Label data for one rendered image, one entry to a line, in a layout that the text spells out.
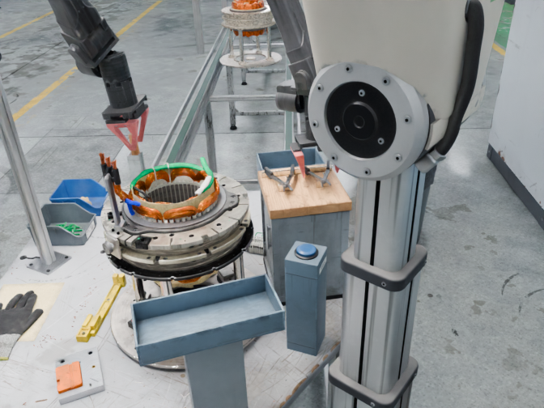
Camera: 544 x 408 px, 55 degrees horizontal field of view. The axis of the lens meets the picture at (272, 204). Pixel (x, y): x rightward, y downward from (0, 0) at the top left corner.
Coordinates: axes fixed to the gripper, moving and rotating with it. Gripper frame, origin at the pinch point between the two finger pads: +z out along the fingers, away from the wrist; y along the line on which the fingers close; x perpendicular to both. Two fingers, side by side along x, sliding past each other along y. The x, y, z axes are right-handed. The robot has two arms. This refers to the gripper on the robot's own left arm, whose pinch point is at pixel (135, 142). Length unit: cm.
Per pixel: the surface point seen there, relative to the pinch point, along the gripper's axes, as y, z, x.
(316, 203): -0.3, 17.5, 38.9
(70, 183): -45, 35, -50
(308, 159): -30, 22, 35
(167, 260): 22.9, 14.9, 11.0
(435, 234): -147, 134, 89
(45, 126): -290, 116, -223
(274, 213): 3.4, 17.4, 29.7
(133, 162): 1.8, 3.9, -0.7
